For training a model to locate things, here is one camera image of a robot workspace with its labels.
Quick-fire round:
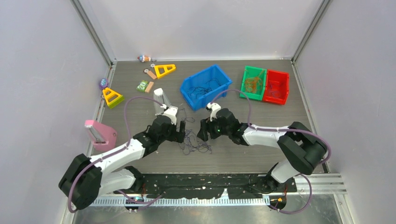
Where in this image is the orange cable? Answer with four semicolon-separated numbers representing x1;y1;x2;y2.
245;70;266;93

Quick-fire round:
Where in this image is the tan strip with ring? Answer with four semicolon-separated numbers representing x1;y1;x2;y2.
143;69;157;80

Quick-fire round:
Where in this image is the wooden block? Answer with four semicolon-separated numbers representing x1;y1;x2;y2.
145;82;154;93

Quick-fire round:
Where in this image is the green toy block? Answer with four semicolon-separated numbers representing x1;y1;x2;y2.
136;80;149;92

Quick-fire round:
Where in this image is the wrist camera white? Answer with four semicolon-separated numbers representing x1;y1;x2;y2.
206;103;221;122
160;104;178;125

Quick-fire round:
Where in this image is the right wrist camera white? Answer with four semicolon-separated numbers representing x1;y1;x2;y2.
206;103;221;122

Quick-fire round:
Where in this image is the blue plastic bin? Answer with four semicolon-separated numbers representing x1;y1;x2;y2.
180;64;233;111

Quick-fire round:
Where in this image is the yellow triangle toy near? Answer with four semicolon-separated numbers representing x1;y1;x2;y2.
102;87;125;109

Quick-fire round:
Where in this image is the yellow triangle toy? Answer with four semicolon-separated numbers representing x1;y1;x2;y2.
154;64;176;79
102;87;125;109

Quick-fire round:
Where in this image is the purple round toy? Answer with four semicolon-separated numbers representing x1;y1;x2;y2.
99;78;109;90

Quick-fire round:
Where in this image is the pink metronome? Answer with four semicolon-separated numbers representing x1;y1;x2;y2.
85;120;118;152

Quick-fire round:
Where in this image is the yellow triangle toy far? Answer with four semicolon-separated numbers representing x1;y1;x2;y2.
154;64;176;79

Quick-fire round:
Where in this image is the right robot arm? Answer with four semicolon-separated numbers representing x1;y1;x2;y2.
197;108;329;192

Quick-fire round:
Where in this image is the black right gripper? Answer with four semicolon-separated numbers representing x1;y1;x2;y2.
198;116;231;141

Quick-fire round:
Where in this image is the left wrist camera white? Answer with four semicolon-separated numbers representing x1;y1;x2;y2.
160;104;178;125

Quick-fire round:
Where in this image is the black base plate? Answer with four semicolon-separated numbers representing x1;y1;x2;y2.
121;173;297;199

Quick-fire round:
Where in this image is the small figurine toy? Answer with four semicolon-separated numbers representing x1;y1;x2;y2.
137;55;152;63

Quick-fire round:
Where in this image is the green plastic bin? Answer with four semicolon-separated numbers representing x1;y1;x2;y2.
240;66;267;101

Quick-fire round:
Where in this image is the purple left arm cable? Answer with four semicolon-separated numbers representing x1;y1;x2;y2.
66;96;168;214

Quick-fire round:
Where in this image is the red plastic bin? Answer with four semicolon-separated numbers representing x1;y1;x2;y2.
262;70;290;105

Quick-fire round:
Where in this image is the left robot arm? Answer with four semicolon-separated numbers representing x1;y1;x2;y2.
58;115;186;213

